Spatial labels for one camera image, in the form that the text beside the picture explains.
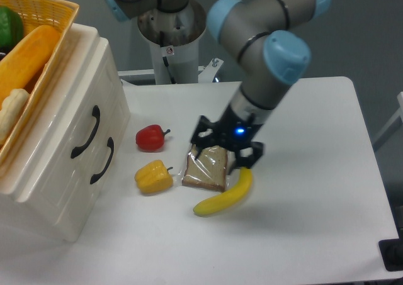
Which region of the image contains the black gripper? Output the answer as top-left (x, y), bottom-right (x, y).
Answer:
top-left (190, 105), bottom-right (264, 174)

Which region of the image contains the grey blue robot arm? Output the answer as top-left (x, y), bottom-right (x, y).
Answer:
top-left (105, 0), bottom-right (331, 169)

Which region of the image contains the white drawer cabinet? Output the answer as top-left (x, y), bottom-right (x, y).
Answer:
top-left (1, 24), bottom-right (130, 242)

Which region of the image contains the bagged bread slice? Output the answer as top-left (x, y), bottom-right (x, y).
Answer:
top-left (181, 143), bottom-right (230, 193)

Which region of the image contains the yellow banana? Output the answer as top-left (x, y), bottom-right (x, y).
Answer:
top-left (193, 167), bottom-right (253, 217)

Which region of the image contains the red bell pepper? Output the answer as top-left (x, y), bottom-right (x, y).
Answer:
top-left (135, 125), bottom-right (171, 152)

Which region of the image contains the yellow bell pepper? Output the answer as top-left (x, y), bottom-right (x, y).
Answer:
top-left (134, 160), bottom-right (173, 194)

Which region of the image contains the black device at edge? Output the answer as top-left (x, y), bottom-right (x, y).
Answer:
top-left (378, 238), bottom-right (402, 272)

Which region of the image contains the cream toy pastry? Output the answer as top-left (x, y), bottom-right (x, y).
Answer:
top-left (1, 89), bottom-right (30, 146)

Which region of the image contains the orange baguette bread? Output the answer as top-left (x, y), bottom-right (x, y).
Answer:
top-left (1, 25), bottom-right (60, 100)

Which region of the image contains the yellow woven basket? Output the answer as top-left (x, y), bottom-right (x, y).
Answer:
top-left (1, 0), bottom-right (79, 162)

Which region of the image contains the green bell pepper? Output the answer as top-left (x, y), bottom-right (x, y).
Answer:
top-left (1, 6), bottom-right (24, 51)

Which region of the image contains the white metal bracket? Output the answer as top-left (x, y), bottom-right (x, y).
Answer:
top-left (198, 58), bottom-right (224, 83)

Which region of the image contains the black lower drawer handle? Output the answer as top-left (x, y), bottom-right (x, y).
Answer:
top-left (89, 137), bottom-right (115, 185)

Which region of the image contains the black drawer handle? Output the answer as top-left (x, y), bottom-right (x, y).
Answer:
top-left (71, 105), bottom-right (101, 159)
top-left (89, 137), bottom-right (115, 185)

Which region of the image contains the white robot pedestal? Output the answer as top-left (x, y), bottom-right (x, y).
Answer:
top-left (137, 0), bottom-right (207, 85)

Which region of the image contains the black top drawer handle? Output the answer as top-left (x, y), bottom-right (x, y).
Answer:
top-left (71, 105), bottom-right (101, 159)

